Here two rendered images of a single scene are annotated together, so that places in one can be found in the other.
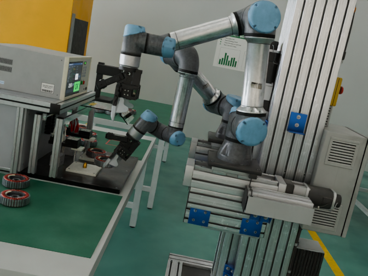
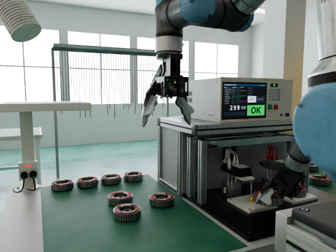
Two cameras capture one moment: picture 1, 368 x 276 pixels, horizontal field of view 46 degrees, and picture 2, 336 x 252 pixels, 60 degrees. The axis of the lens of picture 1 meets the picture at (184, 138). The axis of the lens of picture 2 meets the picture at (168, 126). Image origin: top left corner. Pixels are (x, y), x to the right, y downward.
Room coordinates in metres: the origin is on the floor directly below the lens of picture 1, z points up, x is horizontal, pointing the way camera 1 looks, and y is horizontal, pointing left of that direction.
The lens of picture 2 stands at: (1.28, -0.49, 1.24)
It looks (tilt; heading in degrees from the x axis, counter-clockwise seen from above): 6 degrees down; 66
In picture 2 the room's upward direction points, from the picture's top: straight up
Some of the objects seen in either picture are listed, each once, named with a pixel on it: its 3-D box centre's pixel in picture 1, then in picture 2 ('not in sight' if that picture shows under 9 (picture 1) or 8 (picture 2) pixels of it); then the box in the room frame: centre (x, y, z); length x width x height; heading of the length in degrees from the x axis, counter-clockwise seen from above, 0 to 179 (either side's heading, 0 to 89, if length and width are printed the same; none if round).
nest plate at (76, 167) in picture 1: (84, 168); (251, 203); (2.10, 0.47, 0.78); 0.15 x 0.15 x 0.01; 0
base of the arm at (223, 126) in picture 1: (230, 129); not in sight; (2.30, -0.24, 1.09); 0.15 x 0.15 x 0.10
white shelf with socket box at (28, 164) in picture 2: not in sight; (48, 148); (1.31, 1.04, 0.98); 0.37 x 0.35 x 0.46; 0
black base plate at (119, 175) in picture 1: (87, 165); (270, 201); (2.22, 0.48, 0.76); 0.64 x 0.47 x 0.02; 0
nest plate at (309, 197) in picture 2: (95, 157); (292, 195); (2.34, 0.47, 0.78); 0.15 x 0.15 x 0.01; 0
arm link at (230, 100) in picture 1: (234, 108); not in sight; (2.30, -0.23, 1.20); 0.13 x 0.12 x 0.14; 40
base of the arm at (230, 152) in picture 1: (236, 148); not in sight; (1.80, -0.23, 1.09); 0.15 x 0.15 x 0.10
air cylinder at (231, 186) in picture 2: (57, 159); (231, 188); (2.10, 0.61, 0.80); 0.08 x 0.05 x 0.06; 0
